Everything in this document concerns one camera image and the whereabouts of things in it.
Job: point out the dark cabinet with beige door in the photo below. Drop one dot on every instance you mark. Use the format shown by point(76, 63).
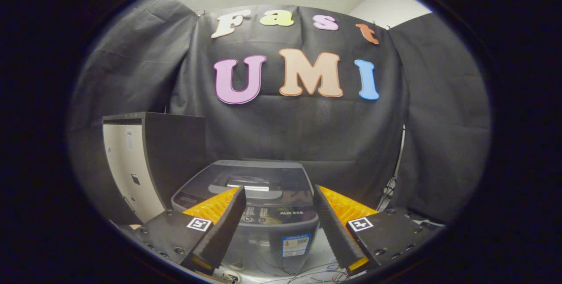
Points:
point(175, 156)

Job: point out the dark glass washing machine lid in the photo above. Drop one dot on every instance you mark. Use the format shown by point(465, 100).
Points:
point(254, 174)

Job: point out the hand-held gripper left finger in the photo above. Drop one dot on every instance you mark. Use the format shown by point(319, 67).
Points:
point(224, 227)

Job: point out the grey washing machine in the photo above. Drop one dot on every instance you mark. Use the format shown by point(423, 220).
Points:
point(272, 231)

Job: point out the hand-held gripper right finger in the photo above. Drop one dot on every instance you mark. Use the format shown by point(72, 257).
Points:
point(336, 227)

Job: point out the black backdrop cloth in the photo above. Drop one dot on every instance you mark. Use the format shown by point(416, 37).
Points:
point(307, 130)

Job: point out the black tripod stand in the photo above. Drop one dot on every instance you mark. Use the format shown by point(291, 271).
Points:
point(393, 178)

